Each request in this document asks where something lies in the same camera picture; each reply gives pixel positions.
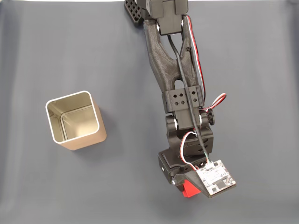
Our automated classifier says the red white black forearm cable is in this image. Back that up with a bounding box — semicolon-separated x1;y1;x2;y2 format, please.
185;14;227;112

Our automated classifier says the black camera cable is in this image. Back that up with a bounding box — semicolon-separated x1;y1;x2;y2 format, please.
167;34;213;166

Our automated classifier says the red white gripper servo cable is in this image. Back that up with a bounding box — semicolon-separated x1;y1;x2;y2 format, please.
180;131;199;170

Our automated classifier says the beige square metal container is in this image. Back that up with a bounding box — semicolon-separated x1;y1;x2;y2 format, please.
45;90;107;152

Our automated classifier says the camera board with black mount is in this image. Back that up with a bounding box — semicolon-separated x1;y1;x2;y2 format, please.
174;159;236;199

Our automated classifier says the dark grey table mat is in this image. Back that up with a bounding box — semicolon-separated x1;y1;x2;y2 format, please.
0;1;299;224

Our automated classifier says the red cube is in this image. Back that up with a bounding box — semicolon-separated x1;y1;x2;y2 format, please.
182;181;201;198

